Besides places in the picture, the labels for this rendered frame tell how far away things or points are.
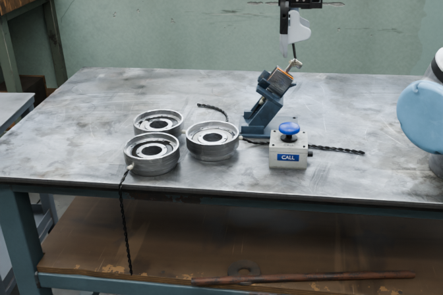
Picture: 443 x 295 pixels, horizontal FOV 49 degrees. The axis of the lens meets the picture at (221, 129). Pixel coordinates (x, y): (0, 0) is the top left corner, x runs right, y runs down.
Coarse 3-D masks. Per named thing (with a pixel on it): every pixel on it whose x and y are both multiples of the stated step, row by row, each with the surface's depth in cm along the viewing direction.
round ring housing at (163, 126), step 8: (144, 112) 106; (152, 112) 107; (160, 112) 107; (168, 112) 107; (176, 112) 105; (136, 120) 104; (144, 120) 105; (160, 120) 105; (168, 120) 105; (136, 128) 99; (152, 128) 101; (160, 128) 101; (168, 128) 98; (176, 128) 99; (176, 136) 100
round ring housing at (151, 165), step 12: (156, 132) 97; (132, 144) 95; (156, 144) 95; (132, 156) 89; (144, 156) 91; (156, 156) 91; (168, 156) 89; (144, 168) 89; (156, 168) 89; (168, 168) 91
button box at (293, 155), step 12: (276, 132) 95; (300, 132) 95; (276, 144) 91; (288, 144) 90; (300, 144) 90; (276, 156) 90; (288, 156) 90; (300, 156) 90; (288, 168) 91; (300, 168) 91
